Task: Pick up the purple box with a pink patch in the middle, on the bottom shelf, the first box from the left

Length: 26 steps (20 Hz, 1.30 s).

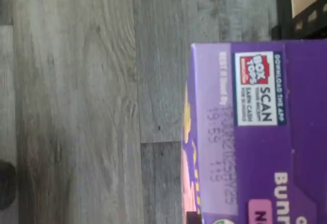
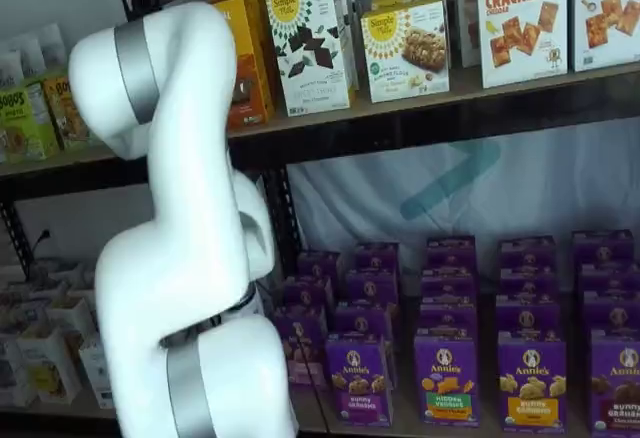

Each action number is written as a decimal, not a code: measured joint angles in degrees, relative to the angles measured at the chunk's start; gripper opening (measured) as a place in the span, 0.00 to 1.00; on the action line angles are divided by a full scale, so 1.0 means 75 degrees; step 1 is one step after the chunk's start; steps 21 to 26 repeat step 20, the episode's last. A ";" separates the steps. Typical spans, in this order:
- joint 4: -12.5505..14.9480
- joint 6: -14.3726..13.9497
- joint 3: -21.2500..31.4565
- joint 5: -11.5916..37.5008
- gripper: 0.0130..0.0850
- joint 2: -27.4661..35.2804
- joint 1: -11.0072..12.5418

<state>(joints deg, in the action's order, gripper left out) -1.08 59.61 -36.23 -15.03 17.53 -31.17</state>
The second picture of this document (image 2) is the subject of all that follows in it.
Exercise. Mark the sea salt crackers box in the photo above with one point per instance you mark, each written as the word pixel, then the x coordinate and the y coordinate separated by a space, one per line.
pixel 610 18

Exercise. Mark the white leaf print box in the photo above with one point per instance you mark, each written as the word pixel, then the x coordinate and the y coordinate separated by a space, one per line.
pixel 47 363
pixel 75 318
pixel 22 320
pixel 12 373
pixel 95 373

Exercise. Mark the yellow Bobo's snack box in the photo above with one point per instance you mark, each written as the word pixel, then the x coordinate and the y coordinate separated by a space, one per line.
pixel 67 113

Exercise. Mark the black wall plug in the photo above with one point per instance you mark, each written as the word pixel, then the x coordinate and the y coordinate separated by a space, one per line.
pixel 44 235

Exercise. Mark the brown pretzel crackers box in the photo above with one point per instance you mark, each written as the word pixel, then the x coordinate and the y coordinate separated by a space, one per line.
pixel 465 18

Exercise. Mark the black metal shelving rack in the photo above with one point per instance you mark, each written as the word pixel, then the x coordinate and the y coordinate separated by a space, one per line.
pixel 450 128
pixel 50 183

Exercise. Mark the purple Annie's box pink label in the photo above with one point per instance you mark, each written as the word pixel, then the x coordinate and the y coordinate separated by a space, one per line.
pixel 305 363

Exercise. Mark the purple Annie's box brown label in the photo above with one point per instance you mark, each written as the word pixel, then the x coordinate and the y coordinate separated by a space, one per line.
pixel 617 383

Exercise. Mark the purple Annie's box yellow label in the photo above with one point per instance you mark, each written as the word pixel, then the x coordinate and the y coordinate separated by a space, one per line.
pixel 532 383

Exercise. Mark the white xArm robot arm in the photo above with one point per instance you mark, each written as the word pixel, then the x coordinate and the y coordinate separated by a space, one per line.
pixel 175 258

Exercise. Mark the white snack pouch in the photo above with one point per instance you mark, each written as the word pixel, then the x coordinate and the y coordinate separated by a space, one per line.
pixel 26 55
pixel 9 70
pixel 52 45

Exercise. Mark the cheddar pretzel crackers box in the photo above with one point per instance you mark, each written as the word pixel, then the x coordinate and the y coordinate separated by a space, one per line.
pixel 520 33

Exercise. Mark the green Bobo's snack box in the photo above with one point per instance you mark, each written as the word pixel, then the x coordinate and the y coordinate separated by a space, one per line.
pixel 25 123

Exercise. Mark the purple Annie's box violet label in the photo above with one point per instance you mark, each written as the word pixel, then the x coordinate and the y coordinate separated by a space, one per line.
pixel 357 383

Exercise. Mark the purple Annie's snack box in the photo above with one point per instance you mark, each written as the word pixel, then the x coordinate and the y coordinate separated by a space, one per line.
pixel 527 253
pixel 447 315
pixel 610 278
pixel 447 283
pixel 365 320
pixel 602 247
pixel 300 323
pixel 527 280
pixel 527 315
pixel 320 264
pixel 612 313
pixel 371 285
pixel 307 293
pixel 450 253
pixel 376 257

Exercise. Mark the purple Annie's box green label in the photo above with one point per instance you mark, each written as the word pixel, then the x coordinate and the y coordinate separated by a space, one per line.
pixel 445 378

